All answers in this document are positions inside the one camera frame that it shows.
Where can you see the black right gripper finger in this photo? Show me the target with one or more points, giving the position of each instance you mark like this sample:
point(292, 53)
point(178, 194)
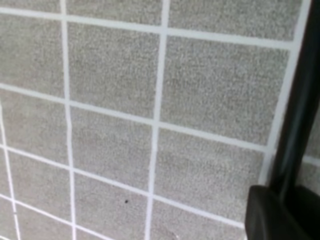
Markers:
point(267, 218)

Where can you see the black pen silver tip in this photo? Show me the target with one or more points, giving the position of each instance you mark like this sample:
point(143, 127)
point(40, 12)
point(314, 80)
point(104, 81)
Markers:
point(301, 110)

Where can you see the grey grid tablecloth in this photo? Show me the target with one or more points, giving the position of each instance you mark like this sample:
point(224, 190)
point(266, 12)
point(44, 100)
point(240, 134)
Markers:
point(140, 119)

